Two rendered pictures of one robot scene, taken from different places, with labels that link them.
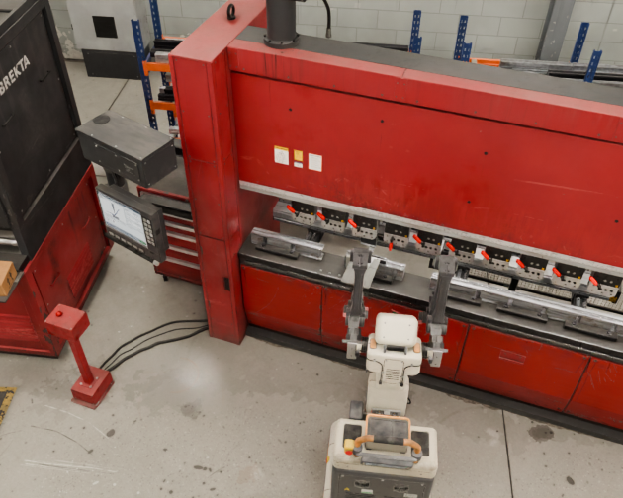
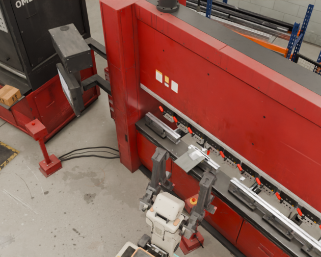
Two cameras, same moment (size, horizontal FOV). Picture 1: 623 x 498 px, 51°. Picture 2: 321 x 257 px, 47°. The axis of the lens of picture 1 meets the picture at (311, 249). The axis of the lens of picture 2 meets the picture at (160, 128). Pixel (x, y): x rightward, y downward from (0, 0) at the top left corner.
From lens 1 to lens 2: 1.36 m
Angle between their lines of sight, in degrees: 20
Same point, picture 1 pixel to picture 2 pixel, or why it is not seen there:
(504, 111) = (276, 93)
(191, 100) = (109, 29)
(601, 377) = not seen: outside the picture
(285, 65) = (160, 23)
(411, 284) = (219, 179)
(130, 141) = (68, 45)
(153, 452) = (59, 211)
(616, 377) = not seen: outside the picture
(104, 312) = (78, 129)
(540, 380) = not seen: outside the picture
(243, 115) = (142, 46)
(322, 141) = (178, 75)
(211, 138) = (117, 55)
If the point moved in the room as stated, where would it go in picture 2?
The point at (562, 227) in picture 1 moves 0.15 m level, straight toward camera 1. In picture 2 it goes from (306, 185) to (293, 195)
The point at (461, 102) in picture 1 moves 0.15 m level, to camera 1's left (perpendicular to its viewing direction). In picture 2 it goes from (250, 78) to (231, 72)
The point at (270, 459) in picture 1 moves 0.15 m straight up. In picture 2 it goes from (111, 243) to (109, 236)
